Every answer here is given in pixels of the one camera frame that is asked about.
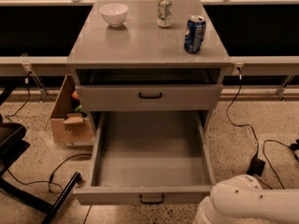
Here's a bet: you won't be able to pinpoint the black power adapter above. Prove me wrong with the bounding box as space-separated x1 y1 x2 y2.
247 156 265 176

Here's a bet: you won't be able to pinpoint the grey railing beam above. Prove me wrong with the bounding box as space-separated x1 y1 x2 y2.
0 56 299 77

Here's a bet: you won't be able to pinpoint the grey drawer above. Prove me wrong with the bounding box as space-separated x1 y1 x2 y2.
74 111 216 205
76 85 222 111

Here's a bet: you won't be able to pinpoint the white green soda can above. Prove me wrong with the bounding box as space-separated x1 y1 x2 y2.
157 0 172 28

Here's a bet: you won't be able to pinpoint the black cable on right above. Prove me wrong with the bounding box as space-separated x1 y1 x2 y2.
225 75 299 191

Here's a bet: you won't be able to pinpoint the black chair base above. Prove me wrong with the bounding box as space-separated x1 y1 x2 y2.
0 91 90 224

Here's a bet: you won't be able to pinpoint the white bowl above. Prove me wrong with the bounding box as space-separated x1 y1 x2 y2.
99 3 128 27

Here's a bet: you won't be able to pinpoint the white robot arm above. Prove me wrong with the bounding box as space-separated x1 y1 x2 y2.
192 175 299 224

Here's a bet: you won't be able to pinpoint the black cable on left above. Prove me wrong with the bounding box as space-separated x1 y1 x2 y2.
4 72 33 123

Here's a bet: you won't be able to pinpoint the grey drawer cabinet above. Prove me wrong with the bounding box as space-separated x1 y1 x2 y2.
67 0 231 127

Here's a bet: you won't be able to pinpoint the grey top drawer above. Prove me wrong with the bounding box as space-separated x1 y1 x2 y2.
76 85 222 111

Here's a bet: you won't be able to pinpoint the cardboard box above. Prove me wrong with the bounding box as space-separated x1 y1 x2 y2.
50 75 94 143

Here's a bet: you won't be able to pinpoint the blue soda can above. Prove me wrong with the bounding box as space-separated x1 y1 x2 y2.
184 15 206 53

